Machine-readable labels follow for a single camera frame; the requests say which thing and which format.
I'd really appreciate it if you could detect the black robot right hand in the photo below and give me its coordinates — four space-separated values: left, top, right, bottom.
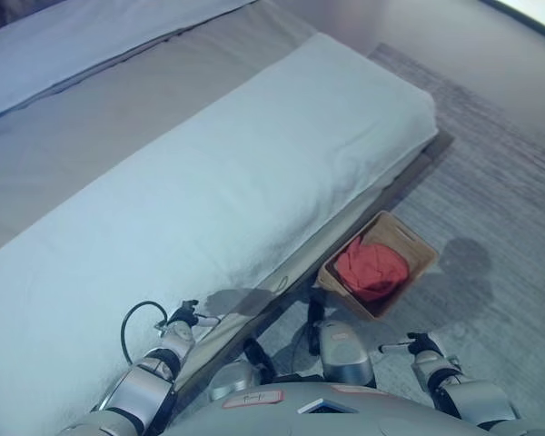
379 332 447 365

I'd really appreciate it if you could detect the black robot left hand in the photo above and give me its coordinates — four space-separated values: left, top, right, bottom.
165 299 222 338

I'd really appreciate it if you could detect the red garment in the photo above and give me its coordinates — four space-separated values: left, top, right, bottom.
334 238 411 304

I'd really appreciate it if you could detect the woven wooden basket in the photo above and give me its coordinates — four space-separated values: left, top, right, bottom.
317 210 439 322

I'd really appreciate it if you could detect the white fluffy bed blanket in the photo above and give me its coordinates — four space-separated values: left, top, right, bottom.
0 32 439 436

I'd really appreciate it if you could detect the bed with grey sheet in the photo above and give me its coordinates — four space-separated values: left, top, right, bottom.
0 0 320 263

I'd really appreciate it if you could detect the silver robot right leg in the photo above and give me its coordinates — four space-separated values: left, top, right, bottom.
316 320 377 388

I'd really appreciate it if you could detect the silver robot leg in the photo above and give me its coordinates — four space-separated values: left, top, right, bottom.
207 358 261 401
316 320 377 388

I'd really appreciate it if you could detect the silver robot left leg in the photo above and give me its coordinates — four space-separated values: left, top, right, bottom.
207 358 261 401

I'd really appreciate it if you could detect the black robot left foot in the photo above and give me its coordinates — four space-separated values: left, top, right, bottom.
242 338 277 379

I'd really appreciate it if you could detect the black robot foot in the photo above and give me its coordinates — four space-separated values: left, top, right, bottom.
242 338 277 379
306 297 327 326

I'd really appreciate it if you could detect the black robot right foot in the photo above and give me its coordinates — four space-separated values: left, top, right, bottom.
306 297 327 326

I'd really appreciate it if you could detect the white framed chest device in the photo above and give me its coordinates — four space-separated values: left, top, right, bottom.
297 398 349 416

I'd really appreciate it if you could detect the grey robot torso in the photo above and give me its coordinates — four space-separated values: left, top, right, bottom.
163 381 499 436

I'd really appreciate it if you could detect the grey striped rug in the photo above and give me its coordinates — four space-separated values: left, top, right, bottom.
253 43 545 412

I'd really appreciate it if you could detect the white pillow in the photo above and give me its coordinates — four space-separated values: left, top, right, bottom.
0 0 256 126

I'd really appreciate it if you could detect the black baseboard strip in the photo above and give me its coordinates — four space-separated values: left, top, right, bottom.
484 0 545 36

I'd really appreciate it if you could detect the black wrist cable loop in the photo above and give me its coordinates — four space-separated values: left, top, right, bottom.
121 301 170 365

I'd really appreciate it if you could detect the brown bed frame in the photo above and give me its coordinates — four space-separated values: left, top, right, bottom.
175 131 456 401

